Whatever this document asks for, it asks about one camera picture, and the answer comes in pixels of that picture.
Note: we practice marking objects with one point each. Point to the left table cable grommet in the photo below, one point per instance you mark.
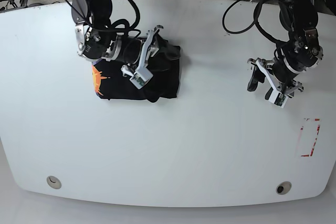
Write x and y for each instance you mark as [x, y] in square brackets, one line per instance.
[53, 182]

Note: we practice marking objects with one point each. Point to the red tape rectangle marking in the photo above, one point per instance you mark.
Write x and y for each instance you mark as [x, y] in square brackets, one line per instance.
[308, 137]

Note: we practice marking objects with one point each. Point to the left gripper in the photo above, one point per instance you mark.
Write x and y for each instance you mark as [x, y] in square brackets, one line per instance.
[301, 52]

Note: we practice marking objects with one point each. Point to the right table cable grommet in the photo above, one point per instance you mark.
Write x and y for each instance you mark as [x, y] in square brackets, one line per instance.
[283, 188]

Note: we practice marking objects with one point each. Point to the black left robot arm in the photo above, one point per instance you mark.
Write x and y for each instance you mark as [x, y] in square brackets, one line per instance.
[295, 15]

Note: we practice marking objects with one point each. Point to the black T-shirt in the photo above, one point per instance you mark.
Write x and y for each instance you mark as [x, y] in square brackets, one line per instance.
[110, 84]

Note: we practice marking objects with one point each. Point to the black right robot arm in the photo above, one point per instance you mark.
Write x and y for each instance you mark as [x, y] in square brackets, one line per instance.
[97, 15]

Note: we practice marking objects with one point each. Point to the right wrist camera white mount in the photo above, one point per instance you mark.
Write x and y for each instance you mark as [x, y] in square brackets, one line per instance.
[141, 75]

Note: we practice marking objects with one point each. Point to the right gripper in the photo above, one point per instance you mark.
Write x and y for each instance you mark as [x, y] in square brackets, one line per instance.
[95, 46]

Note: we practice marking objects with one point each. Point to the table cable grommet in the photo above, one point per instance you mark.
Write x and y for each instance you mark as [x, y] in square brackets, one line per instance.
[53, 182]
[283, 188]

